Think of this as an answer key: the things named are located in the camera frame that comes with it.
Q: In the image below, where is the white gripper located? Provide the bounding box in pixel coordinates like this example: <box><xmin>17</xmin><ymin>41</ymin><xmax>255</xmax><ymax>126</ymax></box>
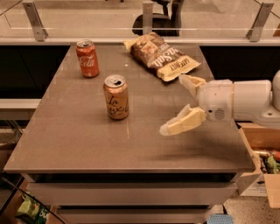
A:
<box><xmin>159</xmin><ymin>74</ymin><xmax>234</xmax><ymax>136</ymax></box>

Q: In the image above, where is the orange LaCroix can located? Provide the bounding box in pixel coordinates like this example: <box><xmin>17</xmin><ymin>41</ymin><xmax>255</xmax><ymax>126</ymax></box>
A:
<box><xmin>103</xmin><ymin>74</ymin><xmax>130</xmax><ymax>120</ymax></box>

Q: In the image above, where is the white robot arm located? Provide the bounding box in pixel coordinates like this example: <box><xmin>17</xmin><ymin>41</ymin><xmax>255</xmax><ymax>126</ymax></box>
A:
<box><xmin>159</xmin><ymin>72</ymin><xmax>280</xmax><ymax>136</ymax></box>

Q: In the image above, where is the red Coca-Cola can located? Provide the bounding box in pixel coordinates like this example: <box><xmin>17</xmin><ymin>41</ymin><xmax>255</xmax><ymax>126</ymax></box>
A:
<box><xmin>76</xmin><ymin>39</ymin><xmax>99</xmax><ymax>78</ymax></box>

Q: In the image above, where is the brown chip bag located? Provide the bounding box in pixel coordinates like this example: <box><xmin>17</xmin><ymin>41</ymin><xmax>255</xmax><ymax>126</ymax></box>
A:
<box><xmin>123</xmin><ymin>32</ymin><xmax>200</xmax><ymax>82</ymax></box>

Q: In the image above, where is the black office chair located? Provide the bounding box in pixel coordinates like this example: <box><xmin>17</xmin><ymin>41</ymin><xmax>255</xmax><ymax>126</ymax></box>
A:
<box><xmin>131</xmin><ymin>0</ymin><xmax>186</xmax><ymax>38</ymax></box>

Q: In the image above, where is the cardboard box with items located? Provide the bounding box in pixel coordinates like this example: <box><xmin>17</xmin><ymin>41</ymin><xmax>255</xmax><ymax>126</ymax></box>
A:
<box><xmin>237</xmin><ymin>122</ymin><xmax>280</xmax><ymax>208</ymax></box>

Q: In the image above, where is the blue mesh object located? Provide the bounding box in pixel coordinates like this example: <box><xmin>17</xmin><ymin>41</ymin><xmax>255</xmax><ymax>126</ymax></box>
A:
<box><xmin>206</xmin><ymin>213</ymin><xmax>234</xmax><ymax>224</ymax></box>

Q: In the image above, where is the grey drawer cabinet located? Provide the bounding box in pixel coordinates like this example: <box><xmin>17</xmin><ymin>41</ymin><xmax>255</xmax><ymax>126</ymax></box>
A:
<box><xmin>27</xmin><ymin>182</ymin><xmax>237</xmax><ymax>224</ymax></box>

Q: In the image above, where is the green snack bag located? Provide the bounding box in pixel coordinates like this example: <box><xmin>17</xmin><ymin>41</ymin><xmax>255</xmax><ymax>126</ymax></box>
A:
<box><xmin>15</xmin><ymin>196</ymin><xmax>50</xmax><ymax>224</ymax></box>

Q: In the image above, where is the right metal railing bracket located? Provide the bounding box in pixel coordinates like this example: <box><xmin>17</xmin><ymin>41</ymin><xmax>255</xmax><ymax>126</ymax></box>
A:
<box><xmin>246</xmin><ymin>3</ymin><xmax>274</xmax><ymax>42</ymax></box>

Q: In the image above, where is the metal railing bracket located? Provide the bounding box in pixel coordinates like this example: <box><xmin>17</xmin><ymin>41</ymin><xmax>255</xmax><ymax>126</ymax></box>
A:
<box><xmin>143</xmin><ymin>1</ymin><xmax>153</xmax><ymax>34</ymax></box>
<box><xmin>246</xmin><ymin>3</ymin><xmax>274</xmax><ymax>42</ymax></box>
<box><xmin>22</xmin><ymin>0</ymin><xmax>48</xmax><ymax>42</ymax></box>

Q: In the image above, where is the middle metal railing bracket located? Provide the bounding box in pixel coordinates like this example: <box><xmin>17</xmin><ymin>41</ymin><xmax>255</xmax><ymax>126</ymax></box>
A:
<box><xmin>143</xmin><ymin>1</ymin><xmax>153</xmax><ymax>34</ymax></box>

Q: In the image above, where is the left metal railing bracket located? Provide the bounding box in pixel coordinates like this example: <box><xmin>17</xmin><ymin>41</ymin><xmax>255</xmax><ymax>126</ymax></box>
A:
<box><xmin>22</xmin><ymin>0</ymin><xmax>48</xmax><ymax>42</ymax></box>

